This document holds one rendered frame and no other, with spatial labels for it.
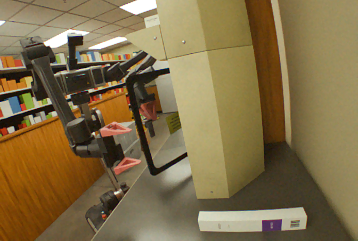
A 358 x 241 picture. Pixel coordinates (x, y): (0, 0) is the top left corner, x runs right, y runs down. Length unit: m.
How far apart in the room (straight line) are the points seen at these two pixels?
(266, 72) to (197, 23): 0.48
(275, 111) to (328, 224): 0.52
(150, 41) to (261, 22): 0.53
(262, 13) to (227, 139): 0.58
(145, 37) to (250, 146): 0.48
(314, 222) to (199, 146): 0.38
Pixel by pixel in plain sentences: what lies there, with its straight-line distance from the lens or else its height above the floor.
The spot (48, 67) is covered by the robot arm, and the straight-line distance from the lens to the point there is 0.75.
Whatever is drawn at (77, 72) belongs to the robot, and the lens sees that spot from 1.33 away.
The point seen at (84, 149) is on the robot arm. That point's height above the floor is 1.21.
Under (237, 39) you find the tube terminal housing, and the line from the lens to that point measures 0.57.
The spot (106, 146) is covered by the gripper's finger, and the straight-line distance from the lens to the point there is 0.52.
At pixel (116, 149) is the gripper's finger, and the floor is 1.19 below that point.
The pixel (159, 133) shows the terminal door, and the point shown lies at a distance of 0.70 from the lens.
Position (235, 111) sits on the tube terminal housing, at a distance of 0.55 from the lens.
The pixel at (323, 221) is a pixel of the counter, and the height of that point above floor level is 0.94.
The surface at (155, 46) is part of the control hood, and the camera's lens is 0.51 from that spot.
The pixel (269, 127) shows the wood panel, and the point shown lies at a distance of 0.93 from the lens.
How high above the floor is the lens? 1.38
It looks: 12 degrees down
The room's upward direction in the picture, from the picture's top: 12 degrees counter-clockwise
